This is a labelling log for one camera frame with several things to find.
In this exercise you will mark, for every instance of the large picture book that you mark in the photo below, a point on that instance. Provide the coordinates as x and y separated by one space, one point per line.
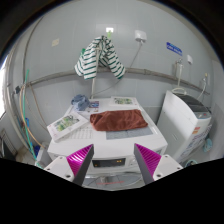
65 125

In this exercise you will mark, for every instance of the blue crumpled cloth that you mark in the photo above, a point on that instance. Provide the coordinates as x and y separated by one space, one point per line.
80 102

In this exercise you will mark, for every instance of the white top-load washing machine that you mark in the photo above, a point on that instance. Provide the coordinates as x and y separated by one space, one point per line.
184 123

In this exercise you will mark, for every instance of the brown towel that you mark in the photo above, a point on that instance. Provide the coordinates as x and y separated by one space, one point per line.
118 120

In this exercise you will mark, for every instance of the grey mat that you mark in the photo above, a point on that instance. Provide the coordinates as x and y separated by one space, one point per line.
112 135

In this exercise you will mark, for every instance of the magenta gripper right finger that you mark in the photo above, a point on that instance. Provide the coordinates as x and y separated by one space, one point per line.
154 166

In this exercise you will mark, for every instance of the flat picture sheet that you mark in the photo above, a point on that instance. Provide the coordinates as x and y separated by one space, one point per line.
123 101

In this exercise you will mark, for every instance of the white wall socket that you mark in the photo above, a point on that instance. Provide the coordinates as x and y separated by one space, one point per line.
140 36

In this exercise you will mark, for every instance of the grey horizontal wall pipe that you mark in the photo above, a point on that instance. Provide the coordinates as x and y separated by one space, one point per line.
129 71

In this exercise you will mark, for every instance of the green white striped shirt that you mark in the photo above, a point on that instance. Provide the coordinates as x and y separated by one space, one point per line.
100 52

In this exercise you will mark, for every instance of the water tap with hose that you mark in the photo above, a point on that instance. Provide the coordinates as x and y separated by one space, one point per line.
178 72

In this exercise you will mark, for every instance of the small blue booklet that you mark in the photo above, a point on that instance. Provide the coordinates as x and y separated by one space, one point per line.
93 106

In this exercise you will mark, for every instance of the white front-load washing machine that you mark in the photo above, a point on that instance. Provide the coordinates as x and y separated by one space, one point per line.
113 166

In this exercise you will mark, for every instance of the blue wall sign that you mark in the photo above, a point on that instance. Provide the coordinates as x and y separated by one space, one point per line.
173 48

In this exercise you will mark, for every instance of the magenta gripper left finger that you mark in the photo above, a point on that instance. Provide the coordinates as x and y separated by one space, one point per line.
73 167

